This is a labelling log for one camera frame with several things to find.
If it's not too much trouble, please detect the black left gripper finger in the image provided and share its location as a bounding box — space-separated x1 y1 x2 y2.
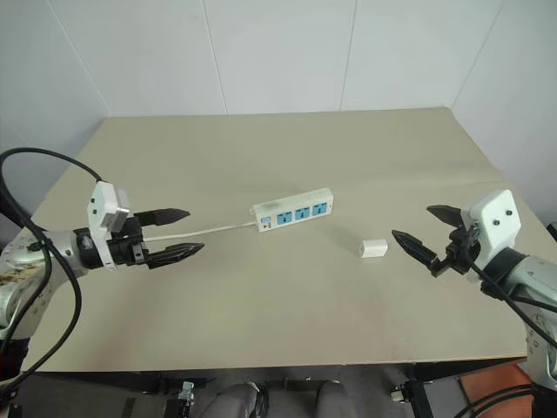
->
145 241 206 271
132 207 191 229

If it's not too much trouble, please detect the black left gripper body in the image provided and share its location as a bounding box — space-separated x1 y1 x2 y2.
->
106 214 152 269

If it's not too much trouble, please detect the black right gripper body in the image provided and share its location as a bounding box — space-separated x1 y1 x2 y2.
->
428 222 482 280

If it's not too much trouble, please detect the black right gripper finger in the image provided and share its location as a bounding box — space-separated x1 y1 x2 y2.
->
426 204 470 230
391 229 440 267

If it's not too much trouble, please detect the white plug adapter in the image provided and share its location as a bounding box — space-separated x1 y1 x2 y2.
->
359 237 389 260

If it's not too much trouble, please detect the white power strip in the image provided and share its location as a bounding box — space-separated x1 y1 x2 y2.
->
249 187 335 234

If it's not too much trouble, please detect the metal table caster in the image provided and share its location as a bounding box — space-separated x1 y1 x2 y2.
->
389 384 413 405
177 380 198 404

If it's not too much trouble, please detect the grey rounded shape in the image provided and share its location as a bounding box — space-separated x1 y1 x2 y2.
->
315 379 352 418

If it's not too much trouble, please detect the thin white cable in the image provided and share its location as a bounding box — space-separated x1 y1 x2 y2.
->
142 220 258 244

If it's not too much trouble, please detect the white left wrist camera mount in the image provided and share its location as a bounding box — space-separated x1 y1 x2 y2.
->
85 180 132 269

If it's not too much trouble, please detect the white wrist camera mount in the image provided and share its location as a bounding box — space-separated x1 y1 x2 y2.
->
85 180 132 269
466 189 523 267

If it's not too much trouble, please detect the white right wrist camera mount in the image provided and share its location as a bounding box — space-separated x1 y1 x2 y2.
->
466 189 523 267

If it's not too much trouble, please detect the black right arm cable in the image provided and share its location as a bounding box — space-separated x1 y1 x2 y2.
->
469 259 557 349

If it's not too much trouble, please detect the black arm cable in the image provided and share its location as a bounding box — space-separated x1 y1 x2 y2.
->
0 147 105 398
469 259 557 349

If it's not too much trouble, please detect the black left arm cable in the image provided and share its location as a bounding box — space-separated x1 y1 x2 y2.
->
0 147 105 398

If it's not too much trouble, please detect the black table frame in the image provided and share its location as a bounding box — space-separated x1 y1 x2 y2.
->
25 355 530 418

